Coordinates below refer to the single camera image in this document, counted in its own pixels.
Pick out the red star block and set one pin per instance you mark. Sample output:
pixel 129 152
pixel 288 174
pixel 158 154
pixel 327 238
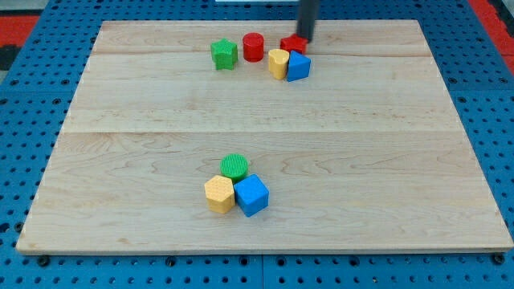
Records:
pixel 294 43

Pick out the green star block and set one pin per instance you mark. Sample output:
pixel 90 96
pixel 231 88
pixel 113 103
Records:
pixel 224 54

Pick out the green cylinder block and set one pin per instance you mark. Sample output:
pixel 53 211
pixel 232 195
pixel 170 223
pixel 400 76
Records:
pixel 234 166

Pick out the blue cube block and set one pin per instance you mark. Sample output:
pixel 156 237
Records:
pixel 251 195

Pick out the yellow hexagon block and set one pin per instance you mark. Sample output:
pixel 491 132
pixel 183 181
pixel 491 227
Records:
pixel 220 194

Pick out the wooden board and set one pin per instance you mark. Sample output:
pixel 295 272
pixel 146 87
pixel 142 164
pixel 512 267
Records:
pixel 365 156

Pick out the yellow heart block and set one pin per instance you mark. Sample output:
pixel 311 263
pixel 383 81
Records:
pixel 278 63

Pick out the blue triangle block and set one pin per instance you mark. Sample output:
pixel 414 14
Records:
pixel 298 66

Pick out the red cylinder block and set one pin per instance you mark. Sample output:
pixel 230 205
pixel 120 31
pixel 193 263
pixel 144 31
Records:
pixel 253 47

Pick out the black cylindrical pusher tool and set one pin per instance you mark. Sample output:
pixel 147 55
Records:
pixel 306 18

